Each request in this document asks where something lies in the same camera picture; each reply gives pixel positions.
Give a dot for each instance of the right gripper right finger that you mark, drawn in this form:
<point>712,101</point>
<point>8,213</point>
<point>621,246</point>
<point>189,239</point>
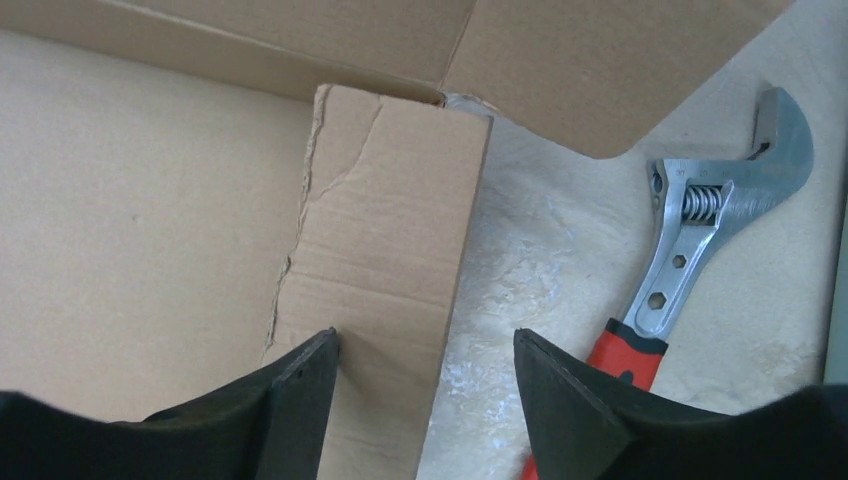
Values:
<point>585,424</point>

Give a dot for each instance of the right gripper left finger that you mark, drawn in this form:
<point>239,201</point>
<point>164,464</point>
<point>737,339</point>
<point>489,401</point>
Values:
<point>269,424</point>

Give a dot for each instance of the brown cardboard box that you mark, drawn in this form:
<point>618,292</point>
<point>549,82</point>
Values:
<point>192,189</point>

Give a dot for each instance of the red handled adjustable wrench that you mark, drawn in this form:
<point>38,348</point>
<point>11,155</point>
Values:
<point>699,206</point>

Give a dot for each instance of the translucent green plastic toolbox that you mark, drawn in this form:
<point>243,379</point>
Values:
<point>835,364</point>

